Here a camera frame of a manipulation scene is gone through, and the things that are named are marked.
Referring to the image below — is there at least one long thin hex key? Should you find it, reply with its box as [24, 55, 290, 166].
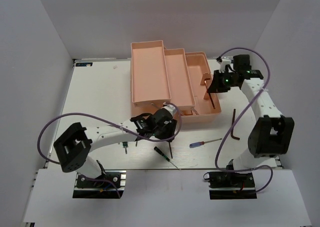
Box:
[168, 141, 173, 159]

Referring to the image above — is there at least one small dark hex key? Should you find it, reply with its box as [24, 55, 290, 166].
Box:
[203, 78, 216, 109]

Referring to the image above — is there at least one black green precision screwdriver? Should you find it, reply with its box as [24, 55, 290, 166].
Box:
[153, 146, 178, 169]

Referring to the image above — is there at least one blue handled screwdriver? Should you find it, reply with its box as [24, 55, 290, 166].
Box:
[189, 138, 222, 149]

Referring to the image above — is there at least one thick dark hex key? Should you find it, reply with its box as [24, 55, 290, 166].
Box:
[230, 108, 240, 141]

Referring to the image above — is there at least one pink plastic toolbox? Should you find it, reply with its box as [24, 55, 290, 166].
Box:
[130, 40, 222, 124]

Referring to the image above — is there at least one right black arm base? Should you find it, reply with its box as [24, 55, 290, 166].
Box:
[203, 171, 257, 200]

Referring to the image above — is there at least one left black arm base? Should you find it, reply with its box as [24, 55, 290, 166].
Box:
[72, 170, 127, 199]

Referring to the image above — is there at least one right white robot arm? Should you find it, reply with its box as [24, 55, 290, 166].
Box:
[207, 54, 295, 187]

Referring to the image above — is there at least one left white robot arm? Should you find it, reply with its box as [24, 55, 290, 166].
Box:
[53, 106, 177, 187]

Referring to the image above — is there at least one left blue table label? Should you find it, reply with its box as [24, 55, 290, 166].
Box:
[75, 62, 93, 67]

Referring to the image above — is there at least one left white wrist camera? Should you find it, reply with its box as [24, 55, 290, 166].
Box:
[162, 102, 178, 117]

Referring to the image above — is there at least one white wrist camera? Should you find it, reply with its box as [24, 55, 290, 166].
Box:
[162, 102, 178, 117]
[216, 57, 234, 73]

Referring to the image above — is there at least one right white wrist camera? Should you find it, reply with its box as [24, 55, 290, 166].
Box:
[216, 57, 234, 73]

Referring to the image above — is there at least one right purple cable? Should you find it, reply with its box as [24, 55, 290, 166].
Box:
[214, 46, 274, 193]

